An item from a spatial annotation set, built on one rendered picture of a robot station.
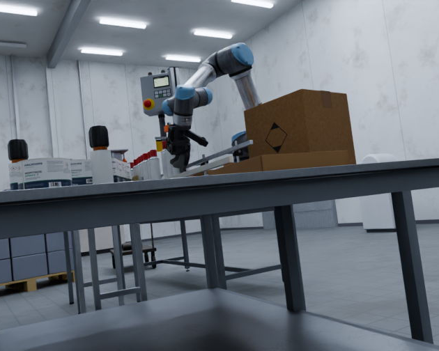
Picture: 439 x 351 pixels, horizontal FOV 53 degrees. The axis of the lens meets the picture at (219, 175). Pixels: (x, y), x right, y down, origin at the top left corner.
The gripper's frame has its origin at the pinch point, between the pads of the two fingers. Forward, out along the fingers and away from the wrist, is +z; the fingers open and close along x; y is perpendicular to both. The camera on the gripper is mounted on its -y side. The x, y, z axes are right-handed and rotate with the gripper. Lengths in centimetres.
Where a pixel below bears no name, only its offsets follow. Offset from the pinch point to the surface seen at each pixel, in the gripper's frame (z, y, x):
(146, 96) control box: -17, -1, -57
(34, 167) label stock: -2, 56, -9
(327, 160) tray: -34, -5, 77
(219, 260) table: 135, -89, -114
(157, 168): 12.4, 0.0, -32.1
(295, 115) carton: -35, -22, 40
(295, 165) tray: -34, 4, 78
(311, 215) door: 443, -656, -648
